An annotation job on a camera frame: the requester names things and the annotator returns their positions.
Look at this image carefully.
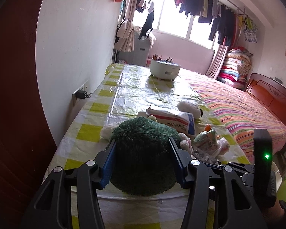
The dark red wooden door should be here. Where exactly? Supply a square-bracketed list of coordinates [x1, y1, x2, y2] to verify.
[0, 0, 59, 229]

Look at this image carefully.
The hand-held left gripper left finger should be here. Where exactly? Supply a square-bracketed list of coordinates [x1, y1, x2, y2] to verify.
[24, 138, 117, 229]

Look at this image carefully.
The white plush toy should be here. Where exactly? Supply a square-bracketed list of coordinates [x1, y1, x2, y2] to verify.
[177, 101, 204, 119]

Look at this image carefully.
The green plush toy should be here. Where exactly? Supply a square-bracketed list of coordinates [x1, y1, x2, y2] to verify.
[102, 116, 193, 196]

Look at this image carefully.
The bunch of coloured pencils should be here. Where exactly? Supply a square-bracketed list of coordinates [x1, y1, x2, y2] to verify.
[152, 54, 174, 62]

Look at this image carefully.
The window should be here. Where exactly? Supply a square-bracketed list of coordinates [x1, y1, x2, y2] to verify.
[131, 0, 220, 50]

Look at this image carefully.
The yellow checked tablecloth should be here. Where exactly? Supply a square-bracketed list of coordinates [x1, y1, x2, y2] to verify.
[42, 63, 248, 229]

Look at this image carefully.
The wooden headboard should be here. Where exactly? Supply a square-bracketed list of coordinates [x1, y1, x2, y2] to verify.
[245, 73, 286, 130]

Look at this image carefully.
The crumpled green white packet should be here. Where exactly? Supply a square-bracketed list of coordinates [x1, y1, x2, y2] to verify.
[193, 129, 220, 152]

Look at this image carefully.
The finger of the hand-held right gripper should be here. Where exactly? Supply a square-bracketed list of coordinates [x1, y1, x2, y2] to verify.
[204, 161, 254, 176]

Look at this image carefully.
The white round tub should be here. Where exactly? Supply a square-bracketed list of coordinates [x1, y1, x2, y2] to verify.
[149, 58, 181, 80]

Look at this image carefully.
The pink curtain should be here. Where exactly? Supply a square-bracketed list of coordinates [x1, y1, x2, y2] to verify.
[205, 44, 229, 79]

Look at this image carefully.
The black charger plug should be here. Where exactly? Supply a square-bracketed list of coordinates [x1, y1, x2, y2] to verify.
[76, 89, 88, 100]

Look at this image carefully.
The beige curtain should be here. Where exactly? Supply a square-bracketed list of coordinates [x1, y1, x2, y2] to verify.
[116, 0, 140, 52]

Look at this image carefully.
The white cardboard box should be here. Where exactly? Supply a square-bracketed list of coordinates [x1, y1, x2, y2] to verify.
[136, 108, 196, 135]

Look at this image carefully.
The striped bed sheet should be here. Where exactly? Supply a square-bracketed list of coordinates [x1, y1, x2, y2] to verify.
[179, 68, 286, 163]

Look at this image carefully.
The row of hanging clothes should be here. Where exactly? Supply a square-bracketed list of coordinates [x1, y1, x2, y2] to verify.
[135, 0, 259, 46]

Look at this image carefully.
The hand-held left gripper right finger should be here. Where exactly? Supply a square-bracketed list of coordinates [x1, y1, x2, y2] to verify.
[168, 137, 263, 229]

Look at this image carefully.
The stack of folded quilts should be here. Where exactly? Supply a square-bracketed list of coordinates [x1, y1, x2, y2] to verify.
[217, 48, 253, 90]

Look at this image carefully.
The silver blister pack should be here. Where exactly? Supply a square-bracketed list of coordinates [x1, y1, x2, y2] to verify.
[192, 148, 220, 164]

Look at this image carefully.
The wall socket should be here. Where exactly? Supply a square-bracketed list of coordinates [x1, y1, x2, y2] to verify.
[72, 81, 89, 106]

